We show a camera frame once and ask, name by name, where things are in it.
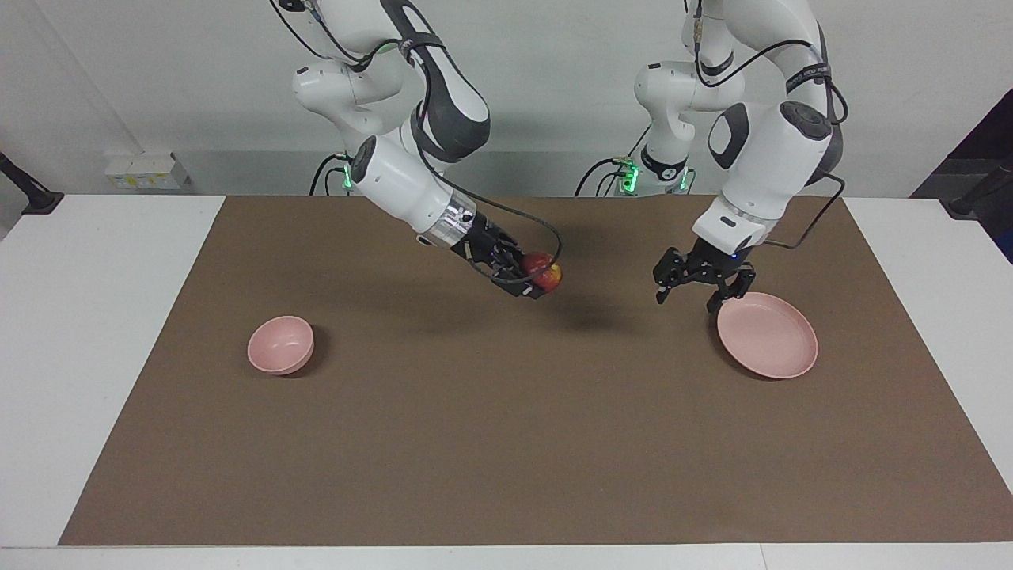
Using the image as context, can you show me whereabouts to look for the pink plate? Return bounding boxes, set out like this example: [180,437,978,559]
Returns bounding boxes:
[715,291,819,380]

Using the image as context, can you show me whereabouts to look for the white wall socket box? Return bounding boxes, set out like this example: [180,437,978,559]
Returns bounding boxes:
[104,154,192,192]

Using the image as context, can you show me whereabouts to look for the black arm base cable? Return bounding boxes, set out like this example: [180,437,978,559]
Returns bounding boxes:
[308,154,351,197]
[575,125,651,197]

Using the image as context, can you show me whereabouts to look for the black clamp stand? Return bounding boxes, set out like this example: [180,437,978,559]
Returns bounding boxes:
[947,157,1013,220]
[0,151,65,217]

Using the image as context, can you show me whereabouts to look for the black right arm base cable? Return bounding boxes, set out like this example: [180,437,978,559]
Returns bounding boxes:
[308,154,351,197]

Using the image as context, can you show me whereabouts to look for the red apple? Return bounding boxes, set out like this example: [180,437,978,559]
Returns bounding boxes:
[519,251,564,293]

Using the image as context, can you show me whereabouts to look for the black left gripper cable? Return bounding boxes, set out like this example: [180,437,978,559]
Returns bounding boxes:
[692,0,848,251]

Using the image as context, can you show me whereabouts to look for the pink bowl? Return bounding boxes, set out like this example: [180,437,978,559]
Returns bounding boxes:
[247,315,316,377]

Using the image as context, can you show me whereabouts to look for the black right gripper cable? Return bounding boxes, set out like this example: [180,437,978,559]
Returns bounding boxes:
[269,0,565,287]

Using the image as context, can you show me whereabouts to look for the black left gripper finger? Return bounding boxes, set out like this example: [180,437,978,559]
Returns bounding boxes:
[652,247,689,306]
[706,264,757,314]

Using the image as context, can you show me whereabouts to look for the black left arm base cable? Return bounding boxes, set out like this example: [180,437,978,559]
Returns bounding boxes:
[575,125,651,197]

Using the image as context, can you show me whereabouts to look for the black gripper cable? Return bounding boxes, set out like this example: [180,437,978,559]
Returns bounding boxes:
[692,0,848,251]
[269,0,565,287]

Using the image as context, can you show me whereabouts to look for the brown table mat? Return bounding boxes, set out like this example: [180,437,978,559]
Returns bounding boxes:
[59,195,1013,547]

